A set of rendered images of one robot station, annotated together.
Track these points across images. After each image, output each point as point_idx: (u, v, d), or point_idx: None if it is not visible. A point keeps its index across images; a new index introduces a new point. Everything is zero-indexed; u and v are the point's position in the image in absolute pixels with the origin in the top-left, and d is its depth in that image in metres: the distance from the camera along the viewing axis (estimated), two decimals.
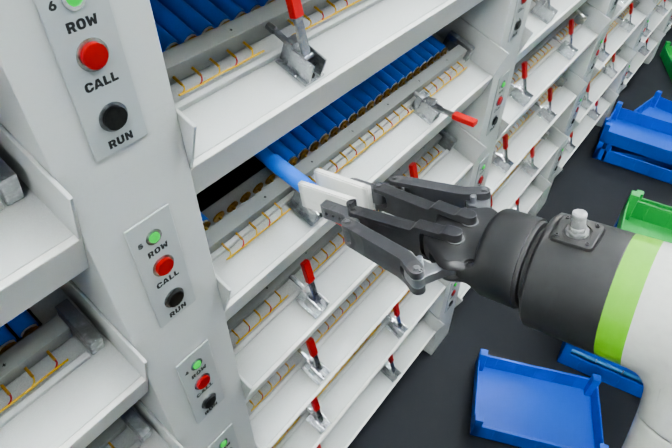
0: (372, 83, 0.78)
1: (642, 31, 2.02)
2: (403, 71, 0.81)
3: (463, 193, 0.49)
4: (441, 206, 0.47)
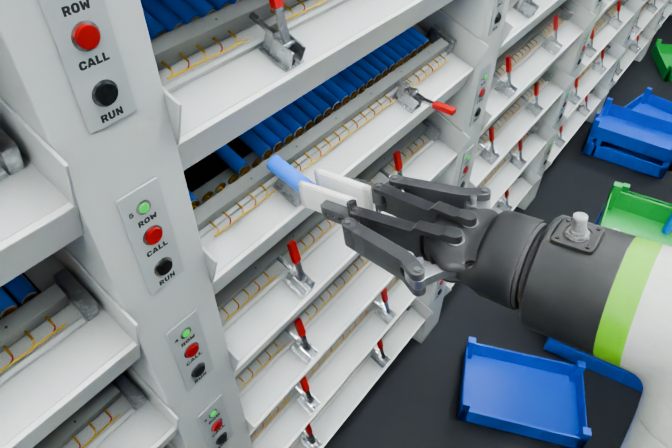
0: (356, 74, 0.82)
1: (630, 28, 2.06)
2: (387, 62, 0.85)
3: (463, 194, 0.49)
4: (441, 207, 0.47)
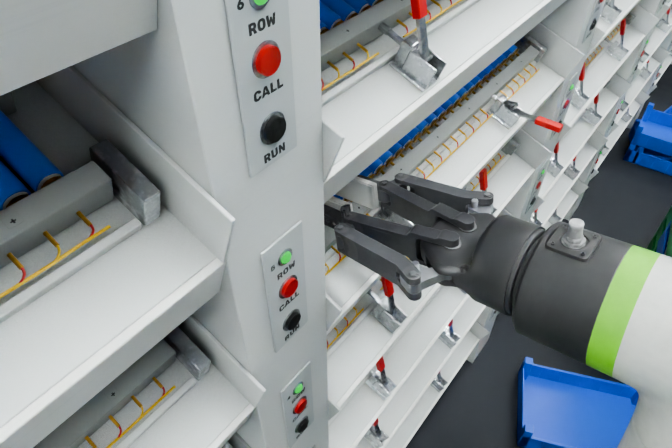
0: None
1: None
2: (479, 73, 0.78)
3: (465, 197, 0.49)
4: (441, 209, 0.47)
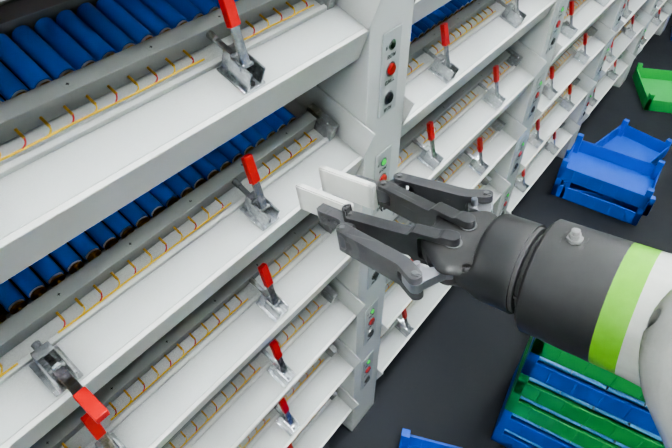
0: (181, 172, 0.63)
1: (602, 60, 1.87)
2: (229, 153, 0.67)
3: None
4: (424, 258, 0.47)
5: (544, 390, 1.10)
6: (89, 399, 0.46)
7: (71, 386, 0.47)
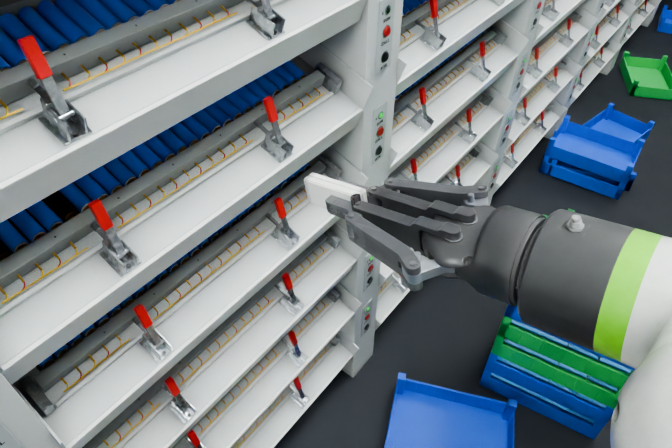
0: (212, 114, 0.77)
1: (586, 45, 2.00)
2: (251, 100, 0.80)
3: None
4: None
5: (525, 331, 1.24)
6: (107, 220, 0.59)
7: (112, 237, 0.60)
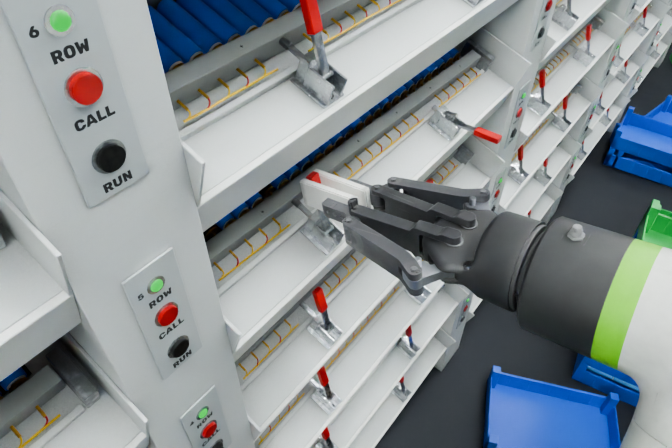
0: None
1: (654, 35, 1.97)
2: (414, 77, 0.76)
3: None
4: (426, 255, 0.47)
5: None
6: None
7: (323, 213, 0.56)
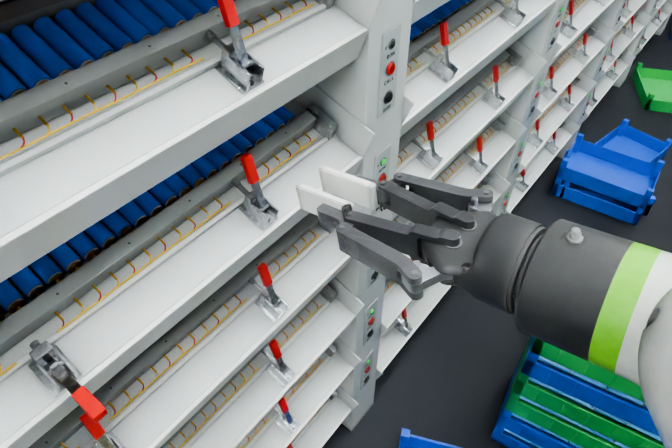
0: (181, 172, 0.63)
1: (601, 60, 1.87)
2: (228, 152, 0.67)
3: None
4: (424, 258, 0.47)
5: (544, 390, 1.10)
6: (88, 399, 0.46)
7: (69, 385, 0.47)
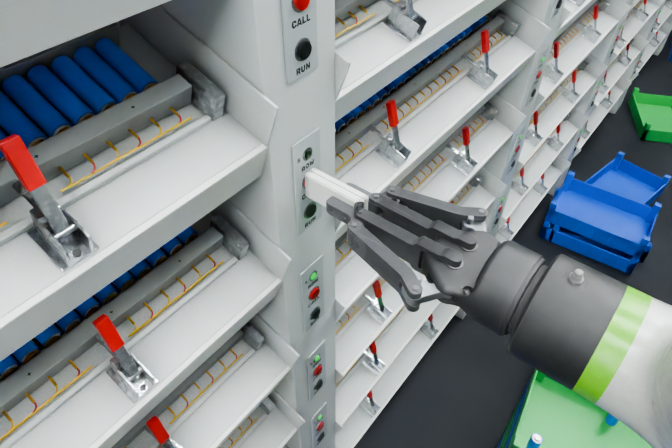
0: None
1: (593, 95, 1.73)
2: (98, 293, 0.52)
3: None
4: (423, 268, 0.49)
5: None
6: None
7: None
